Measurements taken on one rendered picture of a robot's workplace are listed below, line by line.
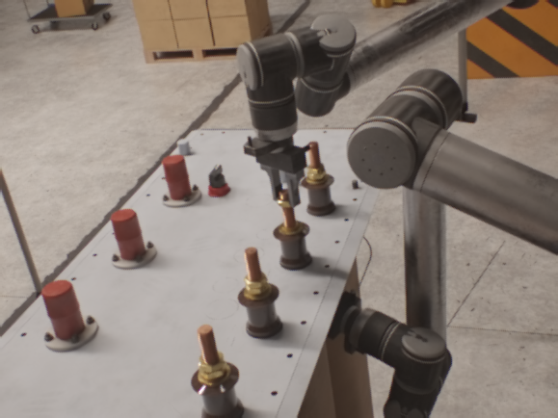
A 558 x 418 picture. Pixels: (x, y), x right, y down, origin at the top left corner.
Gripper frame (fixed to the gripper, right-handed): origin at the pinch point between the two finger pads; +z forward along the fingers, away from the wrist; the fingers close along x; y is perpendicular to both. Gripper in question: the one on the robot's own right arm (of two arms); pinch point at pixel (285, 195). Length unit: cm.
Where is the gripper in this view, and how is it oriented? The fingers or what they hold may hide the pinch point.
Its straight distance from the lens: 190.3
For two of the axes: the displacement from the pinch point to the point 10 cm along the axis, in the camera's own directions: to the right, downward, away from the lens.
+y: 7.0, -4.2, 5.8
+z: 1.3, 8.7, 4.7
